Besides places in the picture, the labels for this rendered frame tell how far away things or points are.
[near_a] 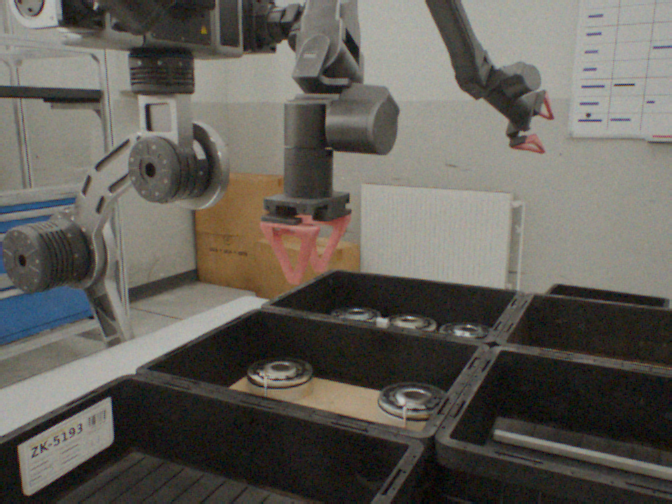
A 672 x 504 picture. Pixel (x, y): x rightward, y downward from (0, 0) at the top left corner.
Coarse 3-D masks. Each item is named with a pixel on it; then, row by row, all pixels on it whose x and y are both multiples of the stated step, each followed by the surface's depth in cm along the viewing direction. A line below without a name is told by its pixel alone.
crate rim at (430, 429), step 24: (264, 312) 104; (288, 312) 103; (408, 336) 93; (432, 336) 92; (168, 360) 85; (480, 360) 83; (192, 384) 76; (456, 384) 76; (288, 408) 70; (312, 408) 70; (408, 432) 65; (432, 432) 65
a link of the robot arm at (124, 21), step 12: (120, 0) 95; (132, 0) 96; (144, 0) 97; (156, 0) 99; (108, 12) 98; (120, 12) 97; (132, 12) 97; (144, 12) 98; (120, 24) 100; (132, 24) 99
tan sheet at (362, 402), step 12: (240, 384) 99; (324, 384) 99; (336, 384) 99; (348, 384) 99; (312, 396) 95; (324, 396) 95; (336, 396) 95; (348, 396) 95; (360, 396) 95; (372, 396) 95; (324, 408) 91; (336, 408) 91; (348, 408) 91; (360, 408) 91; (372, 408) 91; (372, 420) 88
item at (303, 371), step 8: (264, 360) 101; (272, 360) 101; (280, 360) 101; (288, 360) 101; (296, 360) 101; (304, 360) 100; (248, 368) 98; (256, 368) 98; (296, 368) 97; (304, 368) 98; (248, 376) 95; (256, 376) 95; (264, 376) 95; (272, 376) 95; (280, 376) 95; (288, 376) 95; (296, 376) 95; (304, 376) 95; (272, 384) 92; (280, 384) 92; (288, 384) 93
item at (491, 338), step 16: (336, 272) 130; (352, 272) 129; (304, 288) 118; (464, 288) 119; (480, 288) 118; (496, 288) 117; (272, 304) 108; (512, 304) 109; (352, 320) 99; (448, 336) 92; (464, 336) 92; (496, 336) 92
